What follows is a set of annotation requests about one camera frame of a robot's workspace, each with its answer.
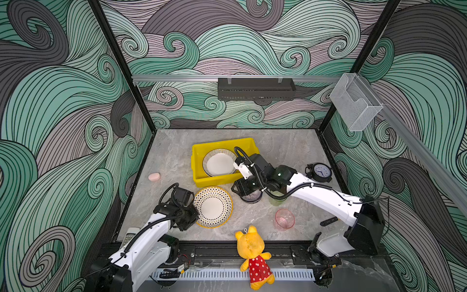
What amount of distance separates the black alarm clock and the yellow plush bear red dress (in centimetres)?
46

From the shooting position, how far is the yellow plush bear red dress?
0.65 m

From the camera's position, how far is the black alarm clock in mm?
968
